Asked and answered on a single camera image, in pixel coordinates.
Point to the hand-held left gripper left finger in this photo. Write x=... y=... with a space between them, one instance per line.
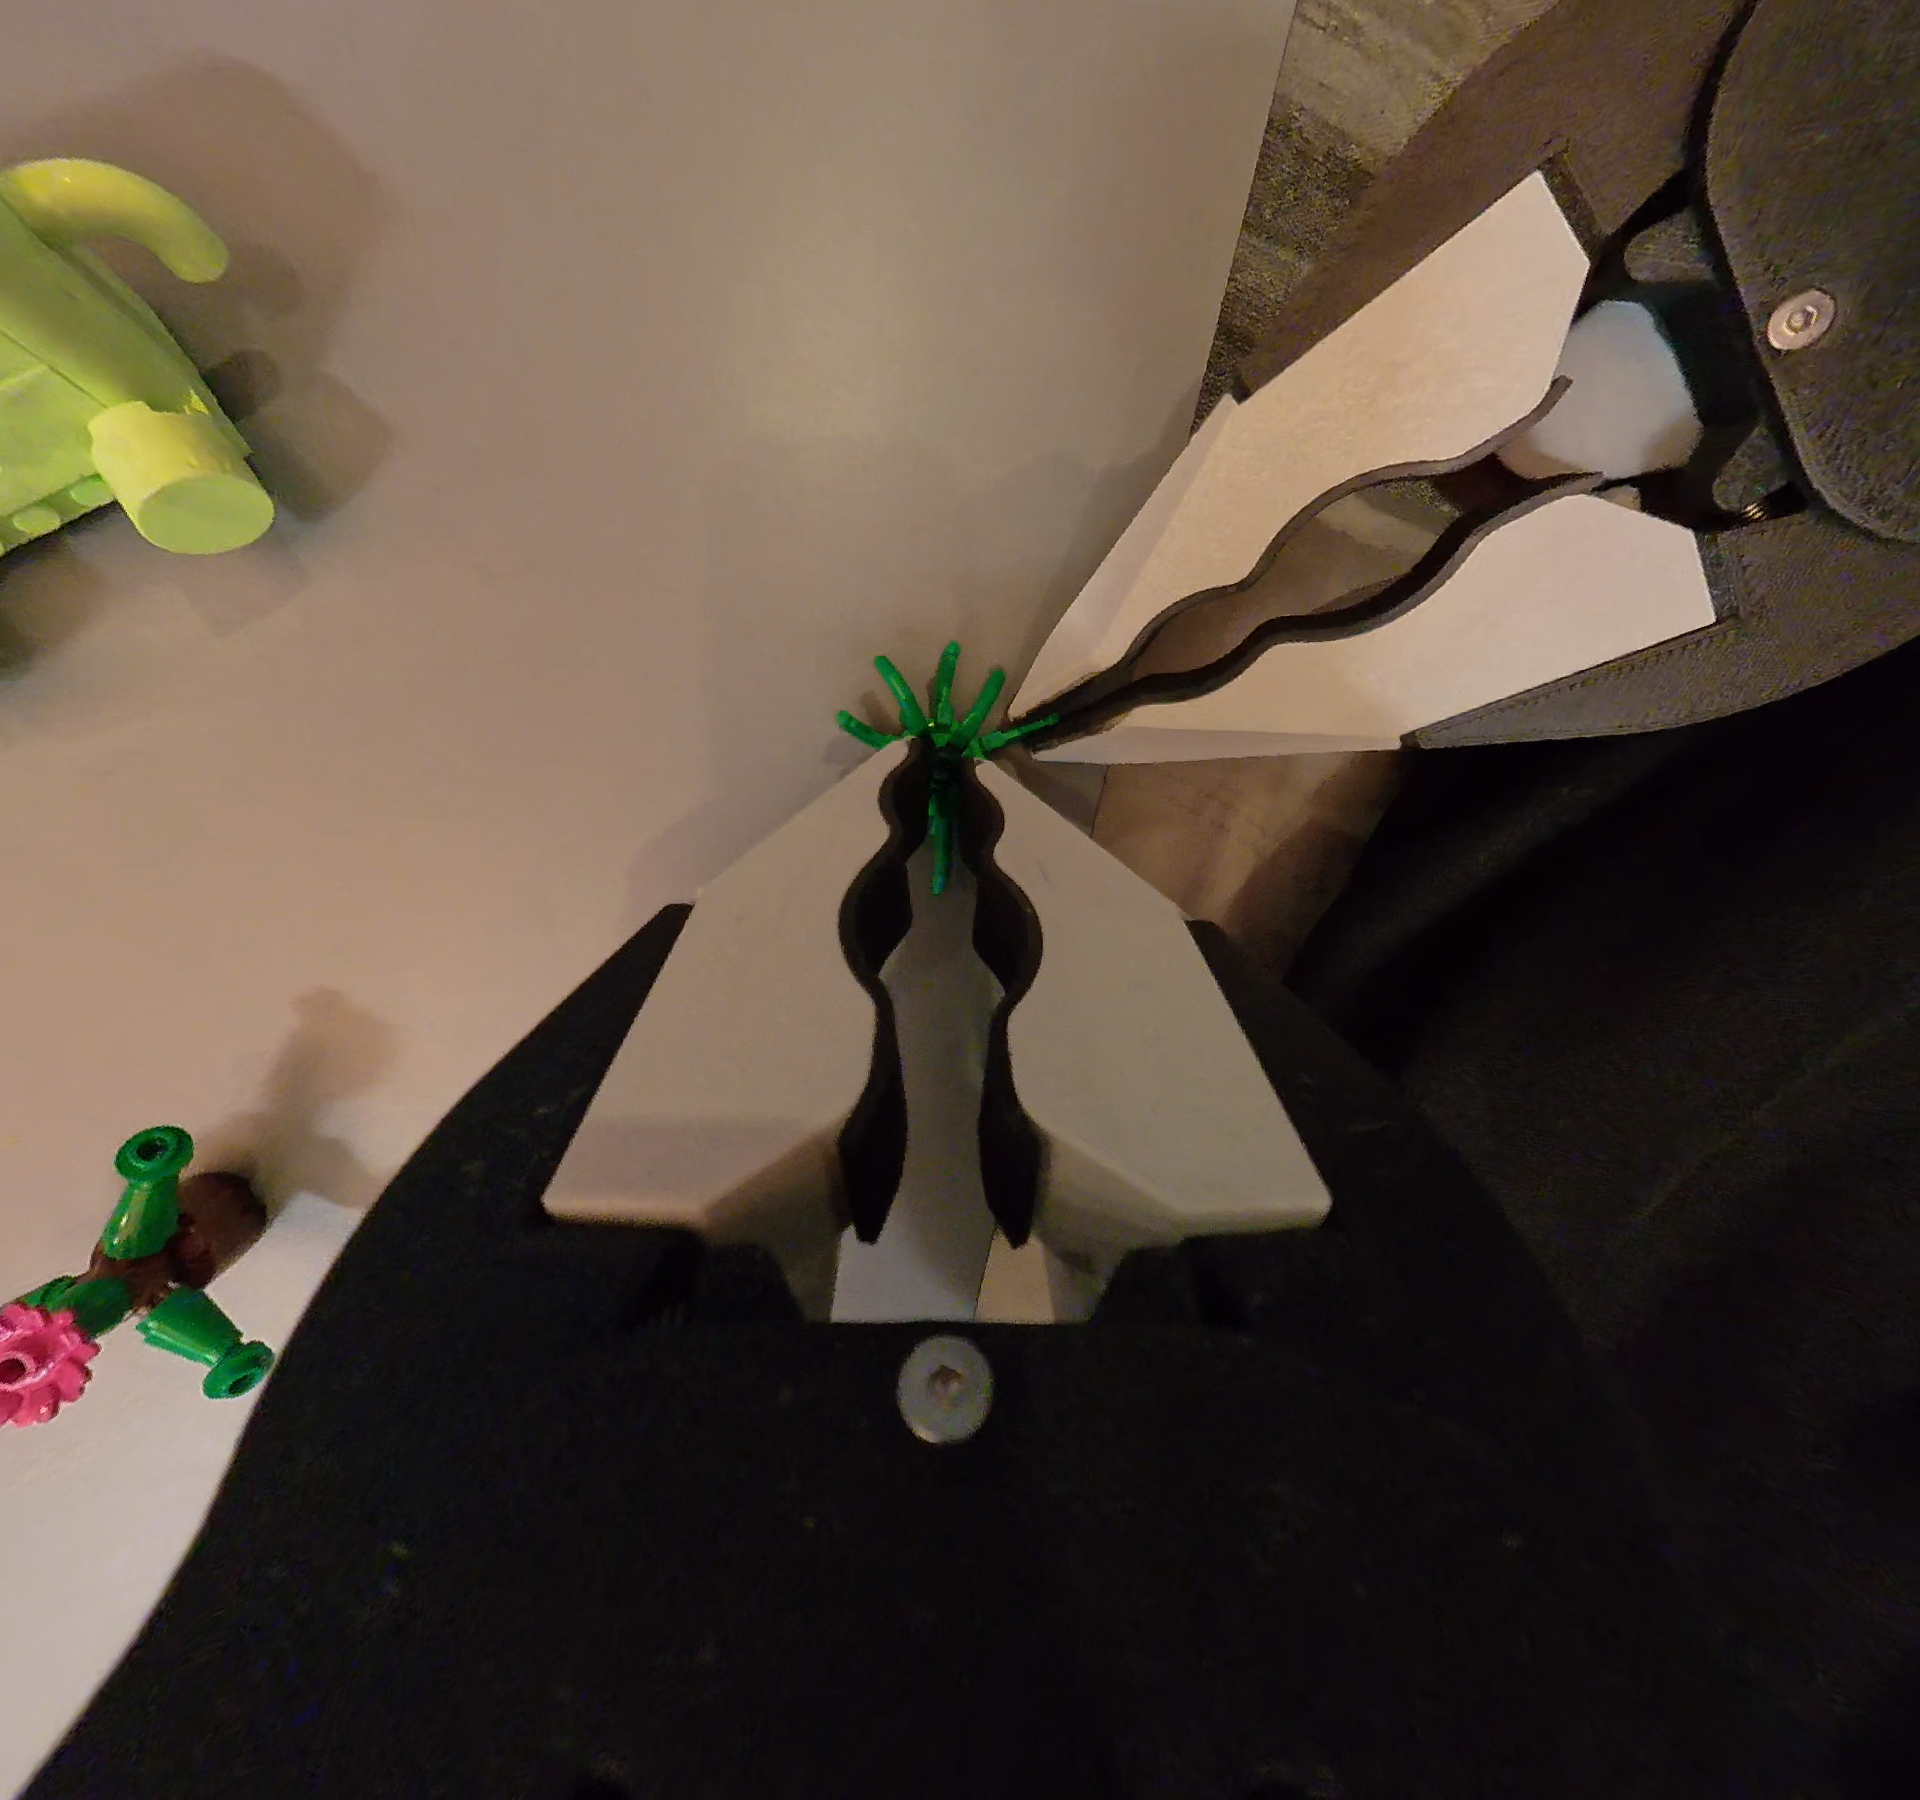
x=720 y=1065

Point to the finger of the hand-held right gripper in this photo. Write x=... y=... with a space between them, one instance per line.
x=1394 y=375
x=1531 y=631

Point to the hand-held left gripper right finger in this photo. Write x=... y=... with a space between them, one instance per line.
x=1171 y=1065

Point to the green spiky toy brick plant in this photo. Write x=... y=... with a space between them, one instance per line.
x=943 y=734

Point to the toy brick flowering cactus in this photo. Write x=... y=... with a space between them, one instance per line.
x=150 y=1275

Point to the person's black top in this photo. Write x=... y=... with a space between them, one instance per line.
x=1651 y=1154

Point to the lime green toy brick planter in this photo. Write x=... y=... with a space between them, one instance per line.
x=91 y=375

